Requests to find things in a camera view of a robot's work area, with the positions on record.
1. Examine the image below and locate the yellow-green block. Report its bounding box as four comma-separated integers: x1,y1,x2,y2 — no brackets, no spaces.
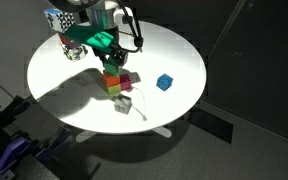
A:
105,83,123,96

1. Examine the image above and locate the green wrist camera housing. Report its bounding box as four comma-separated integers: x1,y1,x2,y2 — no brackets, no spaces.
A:
65,25,119,55

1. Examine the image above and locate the red and purple cube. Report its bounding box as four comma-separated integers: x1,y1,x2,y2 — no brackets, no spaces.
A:
58,32,84,50

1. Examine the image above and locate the white table pedestal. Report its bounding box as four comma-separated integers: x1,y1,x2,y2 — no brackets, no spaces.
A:
75,126,174,144

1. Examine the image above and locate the white green black cube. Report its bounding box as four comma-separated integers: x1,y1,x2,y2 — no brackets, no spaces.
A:
62,44,89,63

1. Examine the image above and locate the purple clamp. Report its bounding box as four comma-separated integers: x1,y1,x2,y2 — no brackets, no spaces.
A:
0,136,35,174

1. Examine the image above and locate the magenta block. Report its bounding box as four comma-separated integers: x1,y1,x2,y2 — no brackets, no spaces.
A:
118,72,133,92

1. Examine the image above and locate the green block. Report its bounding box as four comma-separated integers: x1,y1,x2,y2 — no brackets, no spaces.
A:
103,56,122,77

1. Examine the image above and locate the blue block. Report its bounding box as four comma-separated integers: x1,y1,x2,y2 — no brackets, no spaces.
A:
156,73,175,92

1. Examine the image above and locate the blue-topped triangle-pattern cube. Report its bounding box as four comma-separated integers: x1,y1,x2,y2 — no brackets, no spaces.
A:
43,7,76,34

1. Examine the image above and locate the black equipment with purple lights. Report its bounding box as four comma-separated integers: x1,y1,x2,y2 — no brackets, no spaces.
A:
0,94,102,180

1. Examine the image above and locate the grey block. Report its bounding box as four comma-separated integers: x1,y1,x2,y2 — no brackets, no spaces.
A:
113,95,133,115

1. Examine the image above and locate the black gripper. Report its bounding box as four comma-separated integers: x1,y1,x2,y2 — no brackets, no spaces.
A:
92,29,130,68

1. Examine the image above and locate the orange block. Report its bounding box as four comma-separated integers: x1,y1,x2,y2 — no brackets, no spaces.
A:
102,71,122,89

